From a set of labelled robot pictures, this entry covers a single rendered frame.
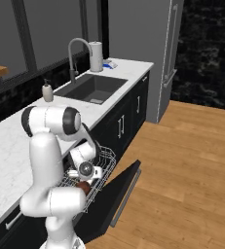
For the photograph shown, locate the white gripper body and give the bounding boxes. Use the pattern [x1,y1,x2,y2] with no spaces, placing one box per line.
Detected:
[66,168,83,180]

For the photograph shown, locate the dark framed window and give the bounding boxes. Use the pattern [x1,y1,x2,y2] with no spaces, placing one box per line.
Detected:
[0,0,110,97]

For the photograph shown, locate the wide black cupboard door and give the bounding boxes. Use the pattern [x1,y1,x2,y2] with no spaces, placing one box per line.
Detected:
[90,108,122,163]

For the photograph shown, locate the silver drawer handle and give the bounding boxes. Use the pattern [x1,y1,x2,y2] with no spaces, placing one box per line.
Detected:
[4,212,22,231]

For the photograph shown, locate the black drawer front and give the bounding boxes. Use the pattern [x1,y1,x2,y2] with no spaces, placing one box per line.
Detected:
[0,204,49,249]

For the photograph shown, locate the blue and white sponge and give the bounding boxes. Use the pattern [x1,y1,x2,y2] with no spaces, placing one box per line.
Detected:
[102,58,119,70]

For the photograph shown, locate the dark grey sink basin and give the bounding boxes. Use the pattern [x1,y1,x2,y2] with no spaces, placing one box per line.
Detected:
[53,73,129,106]

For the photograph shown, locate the black dishwasher door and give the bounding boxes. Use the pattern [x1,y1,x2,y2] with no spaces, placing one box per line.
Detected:
[72,159,142,245]

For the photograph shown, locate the wire dishwasher rack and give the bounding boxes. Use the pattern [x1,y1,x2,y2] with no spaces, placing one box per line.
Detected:
[56,145,117,214]

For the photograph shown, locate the white soap dispenser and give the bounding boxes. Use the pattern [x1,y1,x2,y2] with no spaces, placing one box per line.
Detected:
[41,78,55,103]

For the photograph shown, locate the grey fridge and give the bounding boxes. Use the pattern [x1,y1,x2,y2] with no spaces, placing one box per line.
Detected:
[108,0,185,125]

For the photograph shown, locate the grey curved tap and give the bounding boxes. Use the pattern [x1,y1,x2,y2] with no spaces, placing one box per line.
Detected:
[67,37,94,85]

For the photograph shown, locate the white kettle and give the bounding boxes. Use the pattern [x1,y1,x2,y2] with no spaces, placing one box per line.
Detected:
[88,40,104,73]

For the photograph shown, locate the brown bowl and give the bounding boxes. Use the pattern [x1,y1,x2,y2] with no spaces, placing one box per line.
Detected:
[76,181,93,196]

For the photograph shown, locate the narrow black cupboard door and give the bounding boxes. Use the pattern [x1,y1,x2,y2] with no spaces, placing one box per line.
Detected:
[120,96,133,154]

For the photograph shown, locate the grey dishwasher door handle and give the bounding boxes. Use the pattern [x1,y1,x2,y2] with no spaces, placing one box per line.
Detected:
[109,168,143,228]

